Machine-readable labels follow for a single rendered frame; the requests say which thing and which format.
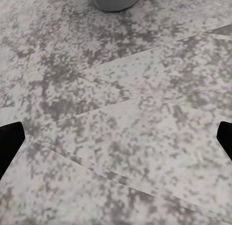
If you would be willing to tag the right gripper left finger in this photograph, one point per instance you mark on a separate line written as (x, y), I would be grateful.
(12, 137)

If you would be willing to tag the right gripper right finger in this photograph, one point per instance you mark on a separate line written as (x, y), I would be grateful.
(224, 136)

